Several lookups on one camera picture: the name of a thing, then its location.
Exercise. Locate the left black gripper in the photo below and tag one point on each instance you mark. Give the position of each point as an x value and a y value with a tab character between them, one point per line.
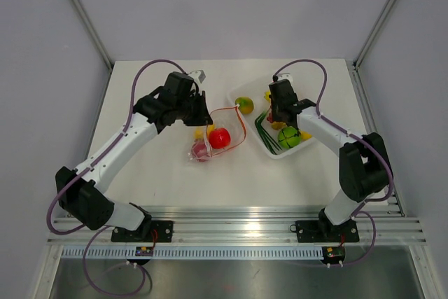
203	117

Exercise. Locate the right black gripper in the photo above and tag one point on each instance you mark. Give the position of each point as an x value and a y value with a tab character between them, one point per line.
275	116

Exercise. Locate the yellow bell pepper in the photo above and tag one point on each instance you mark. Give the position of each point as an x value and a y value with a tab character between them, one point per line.
203	132

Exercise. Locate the green spring onion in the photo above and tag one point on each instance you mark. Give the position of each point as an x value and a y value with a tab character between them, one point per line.
272	146

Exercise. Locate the red apple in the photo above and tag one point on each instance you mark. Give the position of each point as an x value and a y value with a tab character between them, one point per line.
219	138

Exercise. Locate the clear orange-zip bag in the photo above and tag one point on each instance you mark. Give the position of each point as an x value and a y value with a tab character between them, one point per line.
231	119

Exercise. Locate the red pomegranate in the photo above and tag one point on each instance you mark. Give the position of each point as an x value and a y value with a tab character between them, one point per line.
199	151

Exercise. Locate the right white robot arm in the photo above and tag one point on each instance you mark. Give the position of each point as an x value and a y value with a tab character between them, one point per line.
364	167

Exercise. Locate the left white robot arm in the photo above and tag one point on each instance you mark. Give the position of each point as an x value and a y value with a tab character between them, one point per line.
81	191

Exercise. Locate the yellow star fruit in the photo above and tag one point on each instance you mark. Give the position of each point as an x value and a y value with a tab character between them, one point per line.
277	125

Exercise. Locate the yellow banana bunch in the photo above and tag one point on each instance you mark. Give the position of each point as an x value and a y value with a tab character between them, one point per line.
267	96

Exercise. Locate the green apple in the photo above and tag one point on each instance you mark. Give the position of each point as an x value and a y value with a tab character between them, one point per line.
289	137

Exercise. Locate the yellow lemon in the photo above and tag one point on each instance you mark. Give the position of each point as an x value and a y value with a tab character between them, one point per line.
305	135

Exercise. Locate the green orange mango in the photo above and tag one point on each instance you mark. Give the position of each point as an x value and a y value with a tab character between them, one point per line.
245	105

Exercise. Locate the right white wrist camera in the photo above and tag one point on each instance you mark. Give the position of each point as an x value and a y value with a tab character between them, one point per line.
282	76

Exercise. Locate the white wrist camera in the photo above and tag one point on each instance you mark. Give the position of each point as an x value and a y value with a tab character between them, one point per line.
198	75
282	76

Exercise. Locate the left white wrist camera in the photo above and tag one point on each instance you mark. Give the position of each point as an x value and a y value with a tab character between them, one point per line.
198	75

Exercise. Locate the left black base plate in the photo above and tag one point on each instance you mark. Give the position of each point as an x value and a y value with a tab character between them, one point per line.
157	231

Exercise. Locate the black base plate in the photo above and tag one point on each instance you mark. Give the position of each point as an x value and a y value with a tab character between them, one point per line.
313	231
157	231

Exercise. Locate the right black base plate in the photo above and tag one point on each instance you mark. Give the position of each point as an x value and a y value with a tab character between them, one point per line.
313	231

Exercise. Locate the white slotted cable duct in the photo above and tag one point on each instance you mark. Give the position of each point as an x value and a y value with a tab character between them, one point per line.
194	252

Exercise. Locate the left aluminium frame post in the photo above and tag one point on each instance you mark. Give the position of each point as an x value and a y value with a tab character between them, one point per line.
92	33

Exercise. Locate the aluminium frame post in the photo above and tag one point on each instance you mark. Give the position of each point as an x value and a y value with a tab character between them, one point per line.
375	32
92	33

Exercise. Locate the right aluminium frame post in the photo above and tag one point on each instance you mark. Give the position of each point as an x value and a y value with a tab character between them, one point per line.
375	32

